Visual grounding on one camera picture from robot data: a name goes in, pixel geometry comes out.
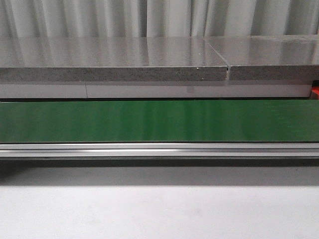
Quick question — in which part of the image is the grey stone slab right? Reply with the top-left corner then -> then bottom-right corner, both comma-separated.
204,35 -> 319,83

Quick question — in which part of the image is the green conveyor belt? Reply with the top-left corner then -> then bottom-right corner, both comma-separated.
0,100 -> 319,143

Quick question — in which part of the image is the grey stone counter slab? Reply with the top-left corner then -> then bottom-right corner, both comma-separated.
0,37 -> 227,83

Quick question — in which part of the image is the red object at right edge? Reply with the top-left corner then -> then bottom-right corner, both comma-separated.
310,86 -> 319,100

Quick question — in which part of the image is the white curtain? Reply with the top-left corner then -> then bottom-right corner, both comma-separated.
0,0 -> 319,37

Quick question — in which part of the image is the aluminium conveyor frame rail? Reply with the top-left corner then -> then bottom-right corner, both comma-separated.
0,142 -> 319,160

